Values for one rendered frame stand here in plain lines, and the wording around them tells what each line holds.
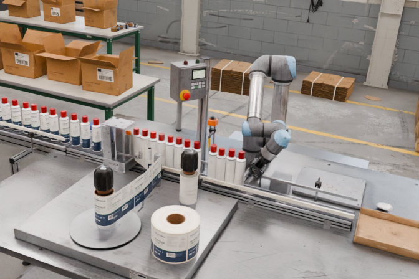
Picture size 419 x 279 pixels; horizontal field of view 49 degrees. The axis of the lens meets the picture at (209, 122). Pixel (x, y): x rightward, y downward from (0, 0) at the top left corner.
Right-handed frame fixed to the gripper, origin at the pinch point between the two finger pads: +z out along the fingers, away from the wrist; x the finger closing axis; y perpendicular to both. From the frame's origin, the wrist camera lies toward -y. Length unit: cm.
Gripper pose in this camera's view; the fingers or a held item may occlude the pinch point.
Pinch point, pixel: (245, 179)
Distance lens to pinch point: 241.5
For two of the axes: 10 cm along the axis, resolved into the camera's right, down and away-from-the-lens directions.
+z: -5.1, 7.0, 5.0
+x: 7.7, 6.3, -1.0
